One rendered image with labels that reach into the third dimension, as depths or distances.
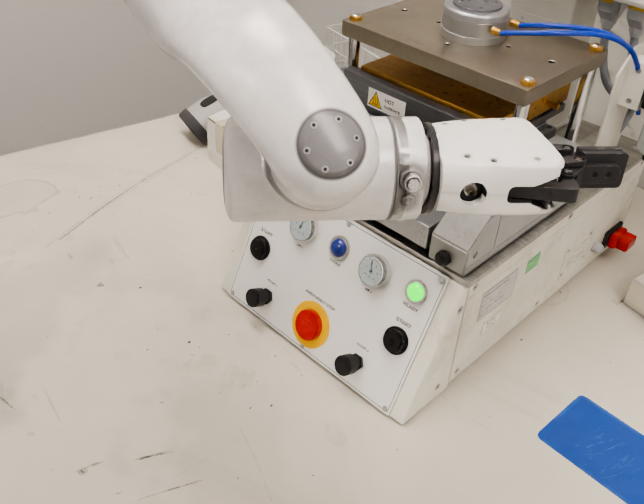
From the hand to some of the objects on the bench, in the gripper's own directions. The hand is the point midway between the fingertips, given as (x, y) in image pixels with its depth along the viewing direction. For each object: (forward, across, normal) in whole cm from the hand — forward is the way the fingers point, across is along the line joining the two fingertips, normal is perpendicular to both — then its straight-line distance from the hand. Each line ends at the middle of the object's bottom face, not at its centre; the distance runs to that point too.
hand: (598, 167), depth 61 cm
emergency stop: (-22, -20, -33) cm, 44 cm away
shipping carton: (-24, -69, -30) cm, 80 cm away
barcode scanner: (-31, -81, -29) cm, 92 cm away
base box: (0, -35, -34) cm, 48 cm away
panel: (-23, -19, -35) cm, 46 cm away
